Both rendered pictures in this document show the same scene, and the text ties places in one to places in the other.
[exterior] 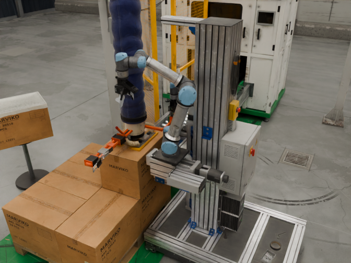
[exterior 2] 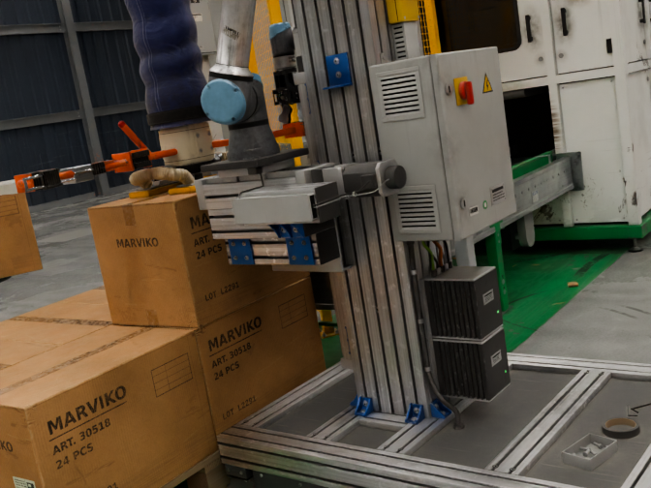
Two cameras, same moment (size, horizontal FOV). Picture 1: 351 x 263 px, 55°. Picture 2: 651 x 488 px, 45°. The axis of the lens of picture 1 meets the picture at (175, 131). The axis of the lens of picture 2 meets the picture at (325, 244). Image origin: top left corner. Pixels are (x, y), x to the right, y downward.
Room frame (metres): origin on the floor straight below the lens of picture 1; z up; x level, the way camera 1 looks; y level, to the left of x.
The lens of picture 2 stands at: (0.04, -0.55, 1.18)
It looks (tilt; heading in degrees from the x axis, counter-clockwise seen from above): 11 degrees down; 11
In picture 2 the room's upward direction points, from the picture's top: 9 degrees counter-clockwise
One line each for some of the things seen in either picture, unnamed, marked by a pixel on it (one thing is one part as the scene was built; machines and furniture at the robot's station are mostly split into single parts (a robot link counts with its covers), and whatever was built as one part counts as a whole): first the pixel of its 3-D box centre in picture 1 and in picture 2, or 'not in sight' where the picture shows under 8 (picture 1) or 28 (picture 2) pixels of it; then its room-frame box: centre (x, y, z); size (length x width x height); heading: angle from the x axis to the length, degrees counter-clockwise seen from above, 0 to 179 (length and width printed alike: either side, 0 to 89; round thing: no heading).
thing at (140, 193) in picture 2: not in sight; (173, 181); (2.66, 0.45, 0.97); 0.34 x 0.10 x 0.05; 154
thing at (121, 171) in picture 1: (136, 157); (204, 243); (2.62, 0.37, 0.74); 0.60 x 0.40 x 0.40; 155
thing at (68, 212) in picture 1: (95, 200); (106, 378); (2.48, 0.77, 0.34); 1.20 x 1.00 x 0.40; 153
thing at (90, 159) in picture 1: (91, 160); (36, 180); (2.08, 0.63, 1.07); 0.08 x 0.07 x 0.05; 154
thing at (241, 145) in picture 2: (171, 147); (251, 138); (2.24, 0.04, 1.09); 0.15 x 0.15 x 0.10
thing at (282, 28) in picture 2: (174, 87); (282, 40); (2.76, 0.01, 1.38); 0.09 x 0.08 x 0.11; 104
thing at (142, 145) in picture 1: (144, 139); (213, 176); (2.58, 0.28, 0.97); 0.34 x 0.10 x 0.05; 154
